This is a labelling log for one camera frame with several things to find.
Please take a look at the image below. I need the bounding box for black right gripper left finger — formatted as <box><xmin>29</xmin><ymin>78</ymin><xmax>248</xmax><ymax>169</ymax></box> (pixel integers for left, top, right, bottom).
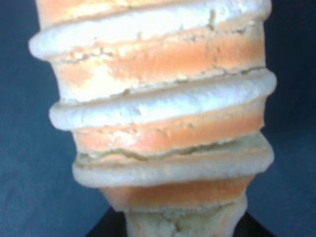
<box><xmin>88</xmin><ymin>208</ymin><xmax>127</xmax><ymax>237</ymax></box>

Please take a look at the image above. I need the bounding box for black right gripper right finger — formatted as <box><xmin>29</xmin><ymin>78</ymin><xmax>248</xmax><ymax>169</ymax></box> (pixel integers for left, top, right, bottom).
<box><xmin>237</xmin><ymin>212</ymin><xmax>275</xmax><ymax>237</ymax></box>

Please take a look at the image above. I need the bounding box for spiral bread roll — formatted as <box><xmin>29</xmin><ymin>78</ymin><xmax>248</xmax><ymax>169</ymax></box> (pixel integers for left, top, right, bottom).
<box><xmin>29</xmin><ymin>0</ymin><xmax>277</xmax><ymax>237</ymax></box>

